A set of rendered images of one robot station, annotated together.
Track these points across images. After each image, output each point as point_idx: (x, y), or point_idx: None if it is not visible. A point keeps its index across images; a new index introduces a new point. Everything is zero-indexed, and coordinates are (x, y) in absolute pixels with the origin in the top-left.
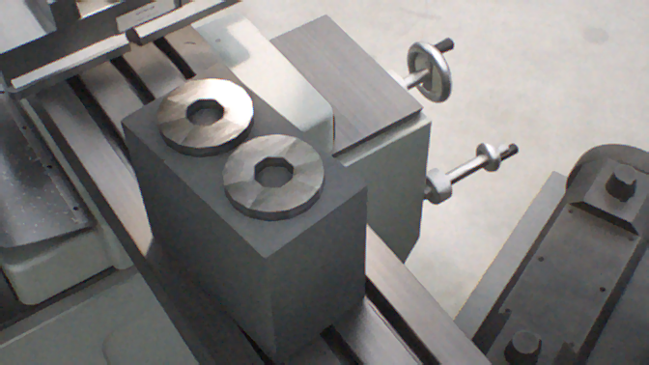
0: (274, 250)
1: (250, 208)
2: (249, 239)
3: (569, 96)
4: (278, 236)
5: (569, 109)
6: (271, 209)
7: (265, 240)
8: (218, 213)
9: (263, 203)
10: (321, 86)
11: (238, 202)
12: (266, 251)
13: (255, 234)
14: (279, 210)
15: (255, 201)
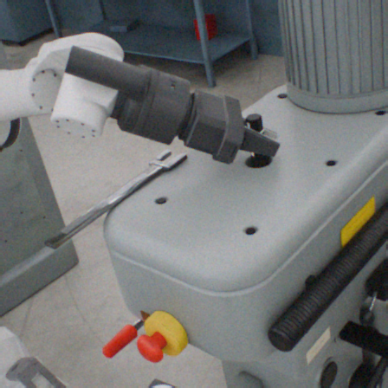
0: (152, 381)
1: (162, 384)
2: (161, 381)
3: None
4: (152, 385)
5: None
6: (155, 386)
7: (156, 383)
8: (175, 386)
9: (158, 387)
10: None
11: (167, 385)
12: (155, 379)
13: (160, 384)
14: (152, 387)
15: (161, 387)
